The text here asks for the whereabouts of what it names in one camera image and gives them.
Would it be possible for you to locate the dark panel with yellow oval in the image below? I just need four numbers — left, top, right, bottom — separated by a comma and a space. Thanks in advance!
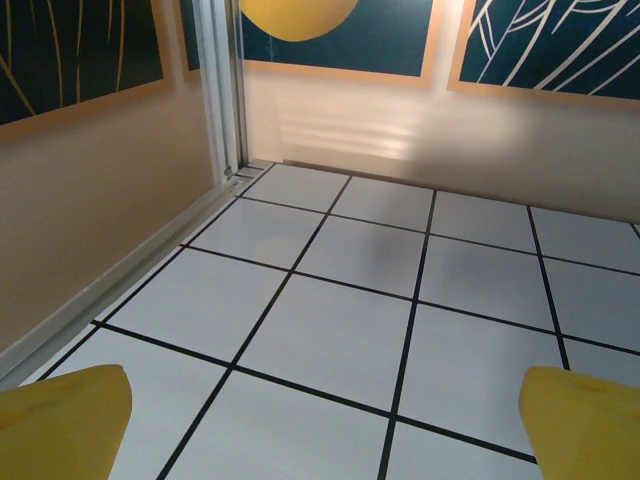
239, 0, 435, 89

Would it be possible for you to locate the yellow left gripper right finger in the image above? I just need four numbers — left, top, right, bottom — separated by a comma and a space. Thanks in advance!
517, 365, 640, 480

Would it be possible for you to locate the narrow dark wall panel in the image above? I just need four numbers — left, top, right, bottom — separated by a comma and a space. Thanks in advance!
178, 0, 202, 72

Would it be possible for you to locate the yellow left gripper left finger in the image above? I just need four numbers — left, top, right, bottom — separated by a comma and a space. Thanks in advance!
0, 363, 133, 480

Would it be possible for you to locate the aluminium side rail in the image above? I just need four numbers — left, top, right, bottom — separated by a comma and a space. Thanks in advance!
0, 160, 275, 389

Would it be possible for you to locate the aluminium corner post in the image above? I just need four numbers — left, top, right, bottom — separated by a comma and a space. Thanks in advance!
192, 0, 254, 184

